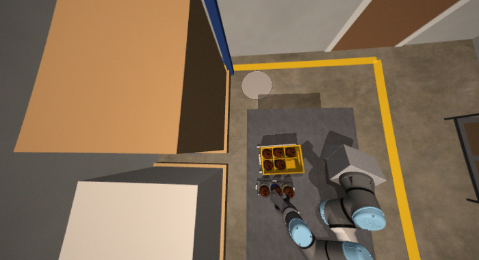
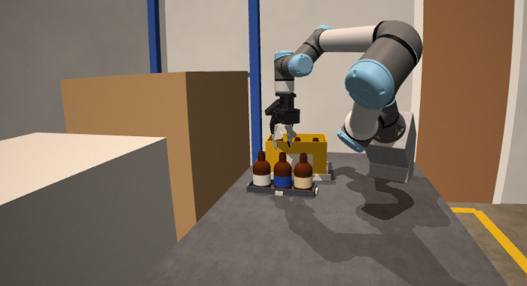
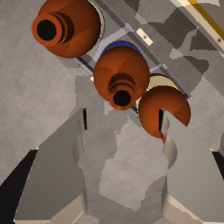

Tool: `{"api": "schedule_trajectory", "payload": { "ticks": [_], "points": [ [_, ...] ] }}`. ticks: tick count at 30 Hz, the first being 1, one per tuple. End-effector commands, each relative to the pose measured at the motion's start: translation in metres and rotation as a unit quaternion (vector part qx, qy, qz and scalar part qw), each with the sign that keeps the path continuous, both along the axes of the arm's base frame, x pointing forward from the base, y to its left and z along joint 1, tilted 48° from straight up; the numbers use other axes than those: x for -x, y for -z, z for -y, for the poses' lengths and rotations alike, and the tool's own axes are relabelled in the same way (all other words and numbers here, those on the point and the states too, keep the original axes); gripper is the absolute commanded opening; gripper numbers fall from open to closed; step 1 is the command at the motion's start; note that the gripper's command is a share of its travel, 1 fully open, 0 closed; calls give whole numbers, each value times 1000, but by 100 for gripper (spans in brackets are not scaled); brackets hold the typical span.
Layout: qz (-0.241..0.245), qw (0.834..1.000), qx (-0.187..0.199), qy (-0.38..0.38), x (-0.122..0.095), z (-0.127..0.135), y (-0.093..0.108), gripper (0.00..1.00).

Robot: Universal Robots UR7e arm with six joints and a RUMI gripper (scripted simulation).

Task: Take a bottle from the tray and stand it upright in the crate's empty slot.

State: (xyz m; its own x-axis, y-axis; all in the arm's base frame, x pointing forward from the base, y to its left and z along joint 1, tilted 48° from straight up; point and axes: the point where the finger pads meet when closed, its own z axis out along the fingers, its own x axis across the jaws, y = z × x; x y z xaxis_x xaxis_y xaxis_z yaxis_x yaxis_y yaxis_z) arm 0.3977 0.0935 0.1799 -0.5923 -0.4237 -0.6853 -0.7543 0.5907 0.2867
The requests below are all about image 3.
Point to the grey rectangular tray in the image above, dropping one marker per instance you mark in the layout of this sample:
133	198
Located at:
116	28

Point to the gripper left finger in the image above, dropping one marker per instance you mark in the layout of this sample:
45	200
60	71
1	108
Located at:
47	186

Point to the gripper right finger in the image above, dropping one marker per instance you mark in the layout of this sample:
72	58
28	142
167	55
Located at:
193	191

